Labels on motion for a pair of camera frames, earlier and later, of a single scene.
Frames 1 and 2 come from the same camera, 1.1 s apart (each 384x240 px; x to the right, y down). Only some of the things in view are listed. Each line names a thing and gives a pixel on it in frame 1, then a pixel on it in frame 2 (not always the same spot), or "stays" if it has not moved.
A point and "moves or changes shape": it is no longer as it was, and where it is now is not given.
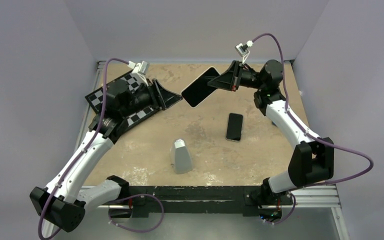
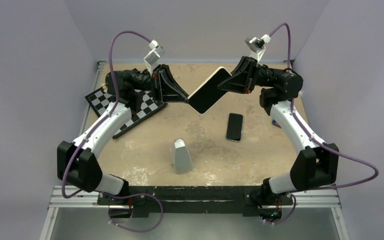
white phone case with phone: [198, 90] moves or changes shape
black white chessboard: [95, 99] stays
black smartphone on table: [234, 131] stays
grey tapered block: [183, 162] stays
